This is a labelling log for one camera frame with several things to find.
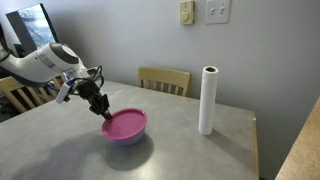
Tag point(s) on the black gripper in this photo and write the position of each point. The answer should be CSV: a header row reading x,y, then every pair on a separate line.
x,y
88,90

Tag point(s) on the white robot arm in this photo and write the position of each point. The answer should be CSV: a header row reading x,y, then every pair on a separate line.
x,y
36,65

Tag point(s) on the blue plastic bowl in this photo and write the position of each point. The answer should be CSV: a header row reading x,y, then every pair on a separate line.
x,y
131,140

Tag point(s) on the wooden chair with slat back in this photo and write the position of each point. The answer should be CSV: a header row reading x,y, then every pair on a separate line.
x,y
20,90
165,77

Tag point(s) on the black framed monitor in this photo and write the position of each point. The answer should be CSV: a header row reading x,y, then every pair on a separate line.
x,y
35,28

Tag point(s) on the white paper towel roll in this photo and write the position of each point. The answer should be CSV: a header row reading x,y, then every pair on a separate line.
x,y
207,100

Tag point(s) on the tan countertop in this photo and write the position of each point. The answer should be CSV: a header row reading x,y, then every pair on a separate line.
x,y
300,150

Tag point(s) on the white wrist camera mount plate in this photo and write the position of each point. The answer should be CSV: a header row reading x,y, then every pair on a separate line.
x,y
63,92

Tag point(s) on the beige wall thermostat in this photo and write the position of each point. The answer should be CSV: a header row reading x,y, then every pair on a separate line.
x,y
186,12

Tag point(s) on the white light switch plate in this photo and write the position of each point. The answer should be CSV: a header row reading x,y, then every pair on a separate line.
x,y
217,11

